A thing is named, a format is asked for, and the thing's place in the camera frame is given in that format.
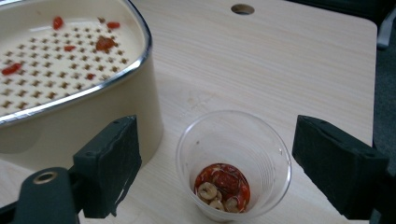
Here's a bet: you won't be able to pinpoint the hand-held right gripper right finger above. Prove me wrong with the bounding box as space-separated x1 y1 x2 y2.
291 114 390 220

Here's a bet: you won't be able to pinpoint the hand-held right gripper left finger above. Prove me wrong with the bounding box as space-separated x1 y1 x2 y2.
72 114 143 219

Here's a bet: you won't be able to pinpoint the clear plastic cup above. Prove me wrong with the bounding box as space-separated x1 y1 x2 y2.
175 109 293 223

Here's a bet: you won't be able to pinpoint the red food scraps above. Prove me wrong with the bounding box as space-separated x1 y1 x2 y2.
193 162 252 215

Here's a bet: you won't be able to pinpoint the beige strainer container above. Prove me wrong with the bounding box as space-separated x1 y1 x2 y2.
0 0 164 173

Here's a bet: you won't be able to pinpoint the red food bits on strainer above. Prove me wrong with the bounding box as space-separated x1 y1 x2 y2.
1 16 126 82

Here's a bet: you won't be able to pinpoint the white desk frame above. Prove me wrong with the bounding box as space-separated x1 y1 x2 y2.
375 7 396 51

